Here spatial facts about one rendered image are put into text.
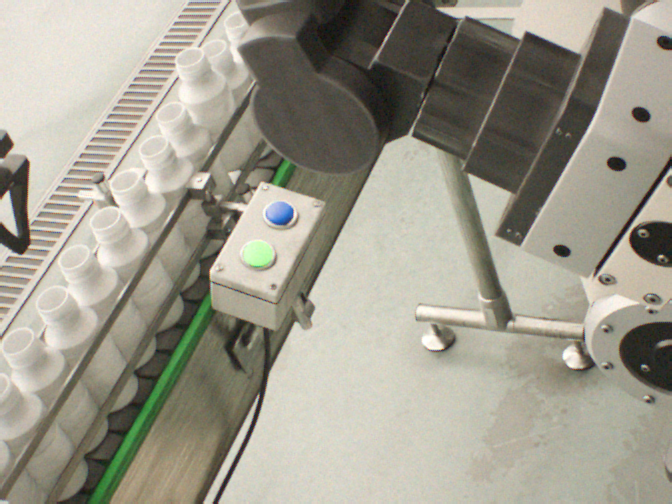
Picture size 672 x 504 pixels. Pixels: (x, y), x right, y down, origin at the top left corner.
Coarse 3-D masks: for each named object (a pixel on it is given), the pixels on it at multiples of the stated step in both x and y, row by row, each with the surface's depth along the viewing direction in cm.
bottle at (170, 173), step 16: (144, 144) 144; (160, 144) 145; (144, 160) 143; (160, 160) 143; (176, 160) 144; (160, 176) 144; (176, 176) 144; (160, 192) 145; (176, 192) 145; (192, 208) 147; (192, 224) 148; (192, 240) 150; (208, 256) 152
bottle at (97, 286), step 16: (64, 256) 135; (80, 256) 136; (64, 272) 133; (80, 272) 133; (96, 272) 134; (112, 272) 137; (80, 288) 134; (96, 288) 134; (112, 288) 135; (80, 304) 135; (96, 304) 135; (112, 304) 136; (128, 304) 138; (128, 320) 138; (144, 320) 142; (112, 336) 138; (128, 336) 139; (128, 352) 140
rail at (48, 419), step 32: (224, 128) 151; (256, 160) 157; (96, 256) 142; (192, 256) 147; (128, 288) 136; (160, 320) 142; (64, 384) 128; (96, 416) 133; (32, 448) 124; (64, 480) 129
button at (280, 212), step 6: (276, 204) 137; (282, 204) 137; (288, 204) 137; (270, 210) 136; (276, 210) 136; (282, 210) 136; (288, 210) 136; (270, 216) 136; (276, 216) 136; (282, 216) 136; (288, 216) 136; (276, 222) 136; (282, 222) 136; (288, 222) 136
